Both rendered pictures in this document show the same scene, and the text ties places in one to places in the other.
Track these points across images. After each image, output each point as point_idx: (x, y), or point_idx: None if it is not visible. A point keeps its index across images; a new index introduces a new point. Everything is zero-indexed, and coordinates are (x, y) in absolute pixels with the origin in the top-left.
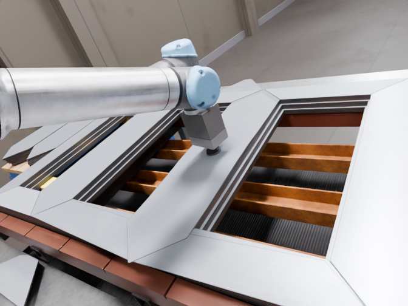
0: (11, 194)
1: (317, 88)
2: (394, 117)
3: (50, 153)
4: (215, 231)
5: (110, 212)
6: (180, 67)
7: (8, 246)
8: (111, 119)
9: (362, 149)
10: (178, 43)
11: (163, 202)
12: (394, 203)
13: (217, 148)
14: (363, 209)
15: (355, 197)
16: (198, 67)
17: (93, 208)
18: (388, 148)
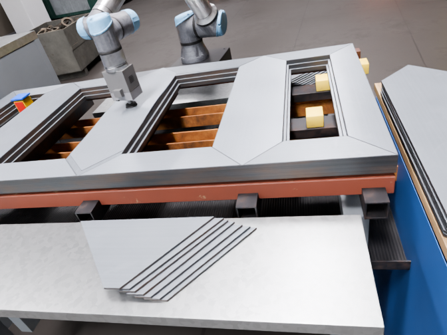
0: (321, 52)
1: (22, 173)
2: (3, 143)
3: (361, 72)
4: None
5: (193, 72)
6: (89, 13)
7: None
8: (344, 122)
9: (38, 122)
10: (93, 15)
11: (158, 82)
12: (46, 105)
13: (126, 104)
14: (59, 101)
15: (59, 104)
16: (81, 18)
17: (209, 69)
18: (26, 124)
